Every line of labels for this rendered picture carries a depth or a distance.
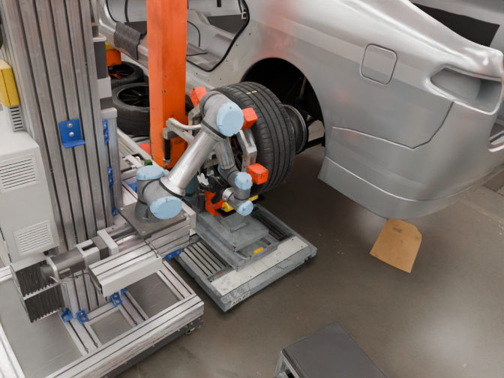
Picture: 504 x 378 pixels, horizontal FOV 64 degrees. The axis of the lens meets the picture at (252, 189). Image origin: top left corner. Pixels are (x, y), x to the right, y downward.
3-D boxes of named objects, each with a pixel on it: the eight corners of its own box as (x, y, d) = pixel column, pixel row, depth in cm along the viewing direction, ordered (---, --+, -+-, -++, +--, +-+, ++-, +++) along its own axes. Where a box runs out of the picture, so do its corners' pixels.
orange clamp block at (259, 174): (256, 173, 218) (267, 181, 213) (244, 177, 213) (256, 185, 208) (257, 162, 214) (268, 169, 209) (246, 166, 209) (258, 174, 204)
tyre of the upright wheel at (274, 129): (315, 161, 216) (259, 57, 223) (284, 174, 202) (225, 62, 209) (255, 202, 268) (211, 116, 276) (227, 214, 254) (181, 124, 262)
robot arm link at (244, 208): (256, 199, 185) (253, 214, 189) (240, 187, 191) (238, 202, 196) (242, 205, 180) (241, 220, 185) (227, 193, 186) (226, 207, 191)
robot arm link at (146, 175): (159, 184, 182) (159, 158, 174) (170, 201, 173) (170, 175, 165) (133, 190, 176) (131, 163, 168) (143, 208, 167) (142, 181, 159)
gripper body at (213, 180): (219, 170, 200) (234, 182, 193) (217, 184, 205) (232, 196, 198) (206, 175, 195) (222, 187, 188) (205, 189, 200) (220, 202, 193)
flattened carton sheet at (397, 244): (424, 233, 325) (425, 229, 323) (409, 274, 285) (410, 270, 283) (388, 218, 336) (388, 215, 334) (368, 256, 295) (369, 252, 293)
